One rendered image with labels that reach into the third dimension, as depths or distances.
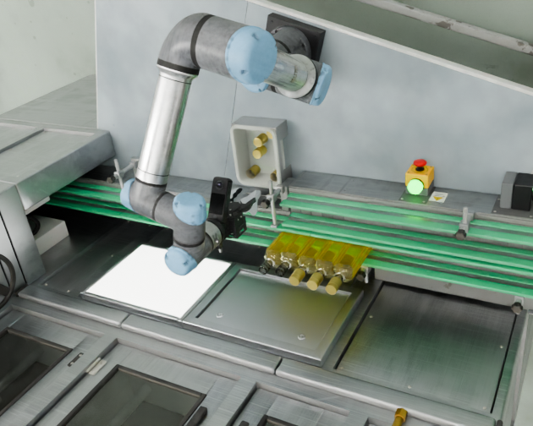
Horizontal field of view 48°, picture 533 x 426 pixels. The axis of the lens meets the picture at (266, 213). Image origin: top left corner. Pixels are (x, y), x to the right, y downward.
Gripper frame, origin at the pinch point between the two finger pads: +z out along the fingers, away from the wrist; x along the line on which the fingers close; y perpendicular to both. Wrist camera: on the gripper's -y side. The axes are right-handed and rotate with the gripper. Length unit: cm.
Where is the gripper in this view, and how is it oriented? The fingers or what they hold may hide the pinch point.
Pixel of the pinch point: (248, 189)
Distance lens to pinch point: 165.3
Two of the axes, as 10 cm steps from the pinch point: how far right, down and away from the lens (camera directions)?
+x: 8.8, 1.4, -4.6
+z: 4.7, -4.8, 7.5
